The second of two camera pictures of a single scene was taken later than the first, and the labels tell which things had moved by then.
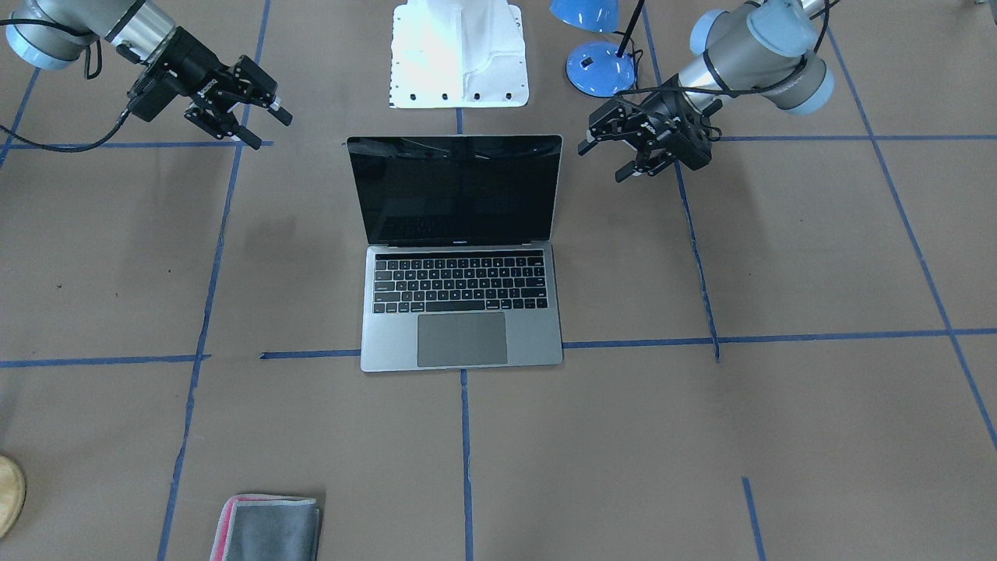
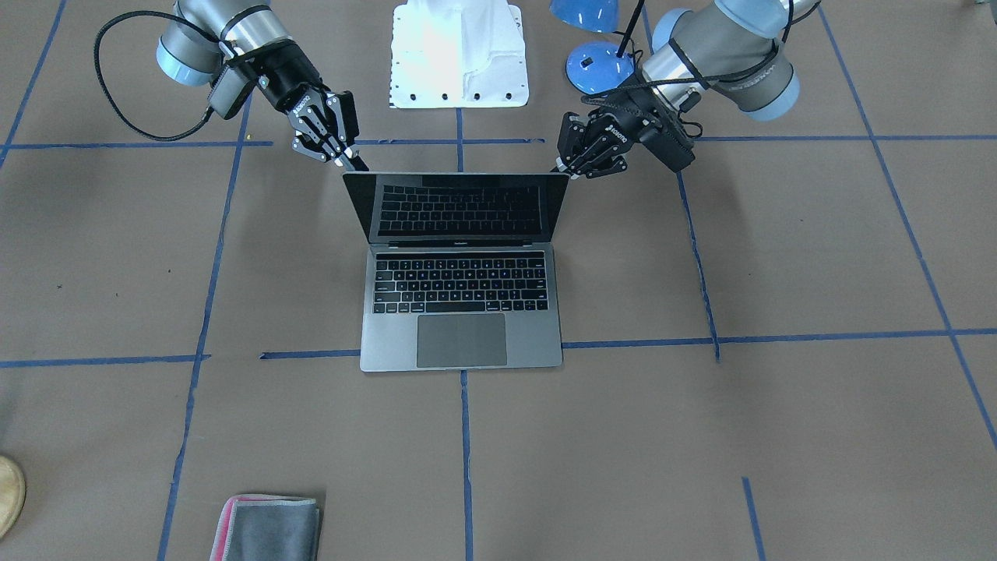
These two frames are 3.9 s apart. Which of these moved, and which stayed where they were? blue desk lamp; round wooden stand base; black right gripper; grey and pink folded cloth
Moved: black right gripper
Stayed: round wooden stand base; grey and pink folded cloth; blue desk lamp
